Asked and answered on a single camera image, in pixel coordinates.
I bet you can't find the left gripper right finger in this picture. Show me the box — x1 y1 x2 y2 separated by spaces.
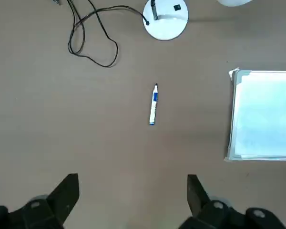
180 174 286 229

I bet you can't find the white blue marker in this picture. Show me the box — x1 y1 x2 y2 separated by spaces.
148 83 160 126

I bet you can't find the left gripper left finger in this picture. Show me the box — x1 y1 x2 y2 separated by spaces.
0 173 80 229

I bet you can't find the black lamp cable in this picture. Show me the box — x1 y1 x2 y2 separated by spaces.
52 0 150 68

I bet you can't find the white desk lamp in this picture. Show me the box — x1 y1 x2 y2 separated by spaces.
142 0 253 41

